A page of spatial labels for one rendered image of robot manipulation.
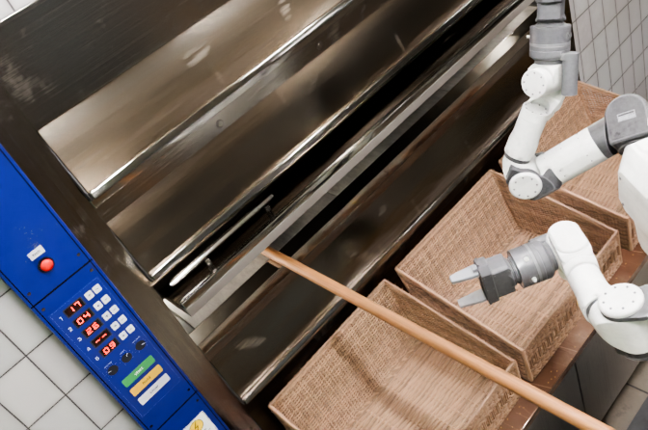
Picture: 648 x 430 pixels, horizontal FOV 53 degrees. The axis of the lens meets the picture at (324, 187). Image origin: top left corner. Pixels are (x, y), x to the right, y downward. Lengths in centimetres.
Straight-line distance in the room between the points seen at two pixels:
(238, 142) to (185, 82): 23
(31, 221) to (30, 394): 41
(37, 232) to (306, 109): 75
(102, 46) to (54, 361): 70
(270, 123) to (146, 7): 45
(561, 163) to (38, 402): 133
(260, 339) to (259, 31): 86
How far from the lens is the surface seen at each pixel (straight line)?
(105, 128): 148
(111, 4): 145
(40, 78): 141
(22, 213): 142
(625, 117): 162
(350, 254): 202
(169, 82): 153
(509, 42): 248
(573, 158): 165
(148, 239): 159
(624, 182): 154
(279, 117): 172
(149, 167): 154
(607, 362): 245
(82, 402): 170
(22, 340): 156
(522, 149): 163
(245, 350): 190
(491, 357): 206
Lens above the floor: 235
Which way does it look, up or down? 35 degrees down
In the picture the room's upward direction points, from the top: 25 degrees counter-clockwise
